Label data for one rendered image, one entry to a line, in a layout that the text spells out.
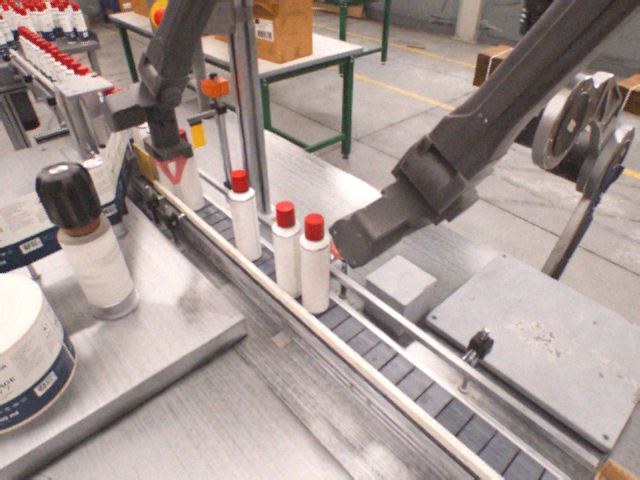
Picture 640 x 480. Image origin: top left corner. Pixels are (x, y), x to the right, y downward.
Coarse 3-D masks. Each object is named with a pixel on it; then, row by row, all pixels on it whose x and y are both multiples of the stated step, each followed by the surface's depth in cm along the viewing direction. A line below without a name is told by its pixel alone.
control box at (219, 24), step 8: (152, 0) 78; (160, 0) 78; (168, 0) 78; (152, 8) 79; (216, 8) 80; (224, 8) 80; (232, 8) 81; (152, 16) 79; (216, 16) 81; (224, 16) 81; (232, 16) 81; (152, 24) 81; (208, 24) 82; (216, 24) 82; (224, 24) 82; (232, 24) 82; (208, 32) 83; (216, 32) 83; (224, 32) 83; (232, 32) 84
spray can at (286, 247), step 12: (288, 204) 72; (276, 216) 72; (288, 216) 72; (276, 228) 73; (288, 228) 73; (300, 228) 74; (276, 240) 74; (288, 240) 73; (276, 252) 76; (288, 252) 75; (276, 264) 78; (288, 264) 77; (300, 264) 79; (276, 276) 81; (288, 276) 79; (300, 276) 80; (288, 288) 81; (300, 288) 82
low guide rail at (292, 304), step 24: (168, 192) 107; (192, 216) 99; (216, 240) 93; (240, 264) 88; (336, 336) 72; (360, 360) 68; (384, 384) 65; (408, 408) 62; (432, 432) 60; (456, 456) 58
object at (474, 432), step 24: (216, 216) 105; (264, 264) 91; (264, 288) 85; (288, 312) 81; (336, 312) 80; (360, 336) 76; (384, 360) 72; (408, 360) 72; (408, 384) 68; (432, 408) 65; (456, 408) 65; (456, 432) 62; (480, 432) 62; (480, 456) 59; (504, 456) 59; (528, 456) 59
